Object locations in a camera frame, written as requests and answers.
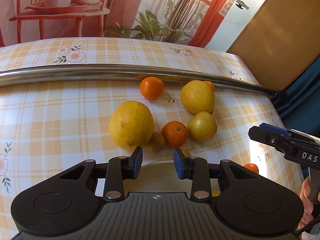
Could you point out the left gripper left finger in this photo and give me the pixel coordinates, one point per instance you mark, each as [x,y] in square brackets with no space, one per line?
[119,169]

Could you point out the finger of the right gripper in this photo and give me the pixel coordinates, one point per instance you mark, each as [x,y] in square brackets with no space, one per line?
[299,151]
[289,132]

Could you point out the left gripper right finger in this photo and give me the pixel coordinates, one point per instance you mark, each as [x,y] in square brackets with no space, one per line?
[195,169]

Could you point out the beige round plate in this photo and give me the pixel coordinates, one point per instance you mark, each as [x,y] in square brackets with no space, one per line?
[158,177]

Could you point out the orange mandarin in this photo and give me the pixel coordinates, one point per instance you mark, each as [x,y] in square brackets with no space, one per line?
[254,168]
[186,153]
[175,134]
[151,87]

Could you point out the yellow green apple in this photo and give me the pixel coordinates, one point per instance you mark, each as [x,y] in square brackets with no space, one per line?
[202,127]

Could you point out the small brown kiwi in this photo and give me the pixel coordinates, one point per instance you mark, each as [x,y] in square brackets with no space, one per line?
[156,143]

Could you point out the orange mandarin plate edge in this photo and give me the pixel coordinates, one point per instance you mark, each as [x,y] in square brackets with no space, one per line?
[211,85]

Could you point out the person right hand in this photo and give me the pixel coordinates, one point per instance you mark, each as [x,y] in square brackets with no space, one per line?
[307,203]

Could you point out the large yellow grapefruit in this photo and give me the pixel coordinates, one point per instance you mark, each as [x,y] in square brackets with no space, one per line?
[131,125]

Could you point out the yellow lemon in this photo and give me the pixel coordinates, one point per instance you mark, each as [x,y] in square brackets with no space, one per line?
[196,96]

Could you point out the wooden board panel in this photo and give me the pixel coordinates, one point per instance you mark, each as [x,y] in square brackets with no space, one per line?
[280,41]

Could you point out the telescopic metal pole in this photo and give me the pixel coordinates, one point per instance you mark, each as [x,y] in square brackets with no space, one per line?
[73,72]

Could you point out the printed room backdrop cloth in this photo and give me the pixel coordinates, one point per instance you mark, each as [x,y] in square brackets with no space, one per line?
[190,22]

